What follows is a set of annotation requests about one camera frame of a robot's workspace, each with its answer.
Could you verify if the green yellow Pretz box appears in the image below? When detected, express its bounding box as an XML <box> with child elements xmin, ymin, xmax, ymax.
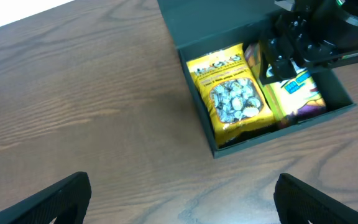
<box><xmin>244</xmin><ymin>43</ymin><xmax>326</xmax><ymax>129</ymax></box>

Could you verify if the black gift box with lid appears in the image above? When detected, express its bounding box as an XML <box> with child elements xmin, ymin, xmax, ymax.
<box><xmin>158</xmin><ymin>0</ymin><xmax>355</xmax><ymax>158</ymax></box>

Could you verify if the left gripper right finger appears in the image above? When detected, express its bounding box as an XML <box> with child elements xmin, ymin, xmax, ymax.
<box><xmin>273</xmin><ymin>173</ymin><xmax>358</xmax><ymax>224</ymax></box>

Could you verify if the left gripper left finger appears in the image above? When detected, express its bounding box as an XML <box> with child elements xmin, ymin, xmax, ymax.
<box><xmin>0</xmin><ymin>172</ymin><xmax>91</xmax><ymax>224</ymax></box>

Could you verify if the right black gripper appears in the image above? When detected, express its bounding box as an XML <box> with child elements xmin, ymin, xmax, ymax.
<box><xmin>259</xmin><ymin>11</ymin><xmax>358</xmax><ymax>85</ymax></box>

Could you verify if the yellow Hacks candy bag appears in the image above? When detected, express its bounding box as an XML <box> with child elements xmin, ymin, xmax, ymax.
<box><xmin>186</xmin><ymin>43</ymin><xmax>276</xmax><ymax>146</ymax></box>

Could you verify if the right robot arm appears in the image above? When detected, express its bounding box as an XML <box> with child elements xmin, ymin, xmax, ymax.
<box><xmin>259</xmin><ymin>0</ymin><xmax>358</xmax><ymax>85</ymax></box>

